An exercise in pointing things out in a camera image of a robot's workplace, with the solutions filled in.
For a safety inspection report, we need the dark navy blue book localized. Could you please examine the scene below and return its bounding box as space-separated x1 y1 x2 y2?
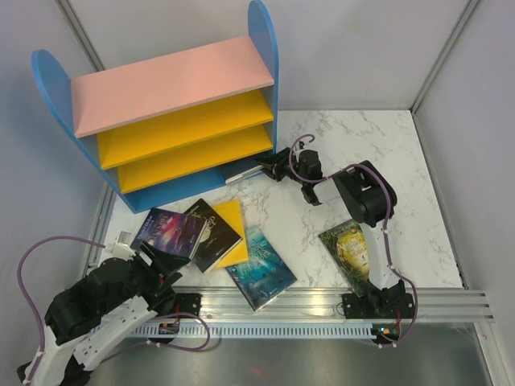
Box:
220 165 262 184

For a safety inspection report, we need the purple galaxy cover book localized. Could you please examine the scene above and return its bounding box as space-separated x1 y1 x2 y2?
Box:
130 207 207 260

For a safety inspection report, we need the white slotted cable duct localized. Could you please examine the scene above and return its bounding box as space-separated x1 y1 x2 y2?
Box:
130 322 376 339

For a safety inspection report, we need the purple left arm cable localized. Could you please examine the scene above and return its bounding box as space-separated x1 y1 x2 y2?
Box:
19 235 106 379

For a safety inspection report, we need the aluminium mounting rail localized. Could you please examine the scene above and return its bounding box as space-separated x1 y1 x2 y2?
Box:
174 286 494 323

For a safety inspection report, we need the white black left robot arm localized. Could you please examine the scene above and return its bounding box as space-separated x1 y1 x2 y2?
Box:
17 243 190 385

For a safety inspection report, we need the yellow cover book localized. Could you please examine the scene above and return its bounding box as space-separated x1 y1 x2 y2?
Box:
213 199 249 269

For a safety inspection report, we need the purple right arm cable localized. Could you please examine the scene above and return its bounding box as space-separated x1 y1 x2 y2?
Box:
290 133 422 347

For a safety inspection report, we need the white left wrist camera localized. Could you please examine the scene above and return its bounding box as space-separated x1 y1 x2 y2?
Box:
102 231 135 261

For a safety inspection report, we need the blue pink yellow bookshelf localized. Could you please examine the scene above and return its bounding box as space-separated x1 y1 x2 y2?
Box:
31 1 279 213

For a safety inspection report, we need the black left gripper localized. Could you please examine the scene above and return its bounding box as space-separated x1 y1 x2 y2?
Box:
101 240 191 314

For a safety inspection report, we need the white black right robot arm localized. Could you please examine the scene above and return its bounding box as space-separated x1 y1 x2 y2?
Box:
257 148 418 318

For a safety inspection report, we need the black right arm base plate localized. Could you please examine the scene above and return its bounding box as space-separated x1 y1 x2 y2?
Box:
342 280 414 319

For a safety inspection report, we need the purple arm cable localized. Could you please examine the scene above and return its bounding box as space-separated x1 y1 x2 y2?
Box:
19 235 106 379
290 133 422 347

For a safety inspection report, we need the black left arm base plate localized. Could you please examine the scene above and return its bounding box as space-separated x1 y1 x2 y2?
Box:
159 293 202 319

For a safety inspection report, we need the black moon cover book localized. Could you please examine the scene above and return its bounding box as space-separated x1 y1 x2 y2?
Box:
186 199 230 273

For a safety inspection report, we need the green gold forest book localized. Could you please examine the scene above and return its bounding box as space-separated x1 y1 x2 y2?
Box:
318 220 370 298

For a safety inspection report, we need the teal ocean cover book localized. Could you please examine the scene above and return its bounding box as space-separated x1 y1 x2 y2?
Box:
226 225 297 312

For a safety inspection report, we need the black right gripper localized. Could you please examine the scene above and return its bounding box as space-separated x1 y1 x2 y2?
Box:
254 146 307 185

